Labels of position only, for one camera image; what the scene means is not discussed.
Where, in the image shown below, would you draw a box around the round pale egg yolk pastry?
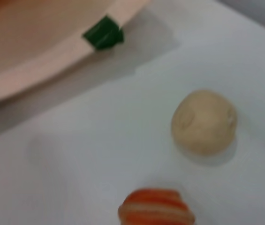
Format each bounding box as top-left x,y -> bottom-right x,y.
170,88 -> 238,157

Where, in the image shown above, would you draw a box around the orange striped long bread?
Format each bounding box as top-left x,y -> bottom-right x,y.
118,187 -> 197,225

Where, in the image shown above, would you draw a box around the beige tote bag green handles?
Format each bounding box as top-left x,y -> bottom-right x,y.
0,0 -> 152,110

